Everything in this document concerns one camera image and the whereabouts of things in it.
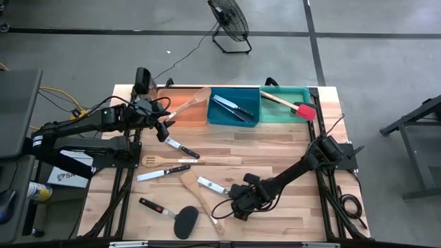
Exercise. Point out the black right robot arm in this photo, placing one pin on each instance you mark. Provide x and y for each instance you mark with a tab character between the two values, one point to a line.
293	173

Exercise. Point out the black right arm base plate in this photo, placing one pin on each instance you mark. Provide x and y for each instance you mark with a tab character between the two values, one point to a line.
348	158

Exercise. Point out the black aluminium rig frame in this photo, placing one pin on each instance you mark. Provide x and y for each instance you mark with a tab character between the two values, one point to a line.
311	92

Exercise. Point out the black metal table stand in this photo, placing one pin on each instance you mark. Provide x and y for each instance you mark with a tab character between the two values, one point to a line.
413	155

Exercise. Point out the black table clamp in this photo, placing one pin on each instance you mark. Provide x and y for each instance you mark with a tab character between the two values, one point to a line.
269	79
169	82

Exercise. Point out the white printed cardboard box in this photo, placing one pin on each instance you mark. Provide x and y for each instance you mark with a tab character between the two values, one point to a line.
69	179

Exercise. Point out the black floor fan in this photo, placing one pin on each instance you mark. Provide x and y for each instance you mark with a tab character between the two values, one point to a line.
227	15

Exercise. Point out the white and yellow can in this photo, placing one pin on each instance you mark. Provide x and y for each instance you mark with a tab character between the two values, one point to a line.
39	192

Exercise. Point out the slotted wooden spoon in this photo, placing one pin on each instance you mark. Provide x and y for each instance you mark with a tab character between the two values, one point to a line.
172	161

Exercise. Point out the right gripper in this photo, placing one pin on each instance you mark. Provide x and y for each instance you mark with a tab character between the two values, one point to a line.
251	198

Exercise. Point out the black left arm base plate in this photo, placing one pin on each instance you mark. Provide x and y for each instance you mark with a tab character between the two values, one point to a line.
134	162

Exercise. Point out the blue plastic bin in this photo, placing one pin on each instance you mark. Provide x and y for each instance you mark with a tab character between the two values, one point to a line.
224	118

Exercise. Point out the dark gray desk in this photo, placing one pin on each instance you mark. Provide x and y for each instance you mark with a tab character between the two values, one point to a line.
17	110

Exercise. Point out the orange plastic bin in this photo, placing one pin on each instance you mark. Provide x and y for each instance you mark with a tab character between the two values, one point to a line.
193	118

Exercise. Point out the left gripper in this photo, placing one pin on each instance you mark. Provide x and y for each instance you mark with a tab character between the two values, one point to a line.
146	112

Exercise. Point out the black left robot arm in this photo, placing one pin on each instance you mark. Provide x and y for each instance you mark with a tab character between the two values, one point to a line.
69	127

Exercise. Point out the teal plastic bin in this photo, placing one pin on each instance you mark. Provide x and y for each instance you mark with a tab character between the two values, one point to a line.
275	113

